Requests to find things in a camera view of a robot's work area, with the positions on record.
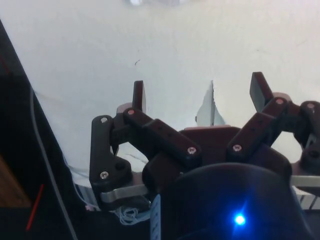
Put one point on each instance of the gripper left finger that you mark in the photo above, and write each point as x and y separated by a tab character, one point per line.
102	150

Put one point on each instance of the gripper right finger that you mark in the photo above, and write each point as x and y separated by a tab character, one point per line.
252	135

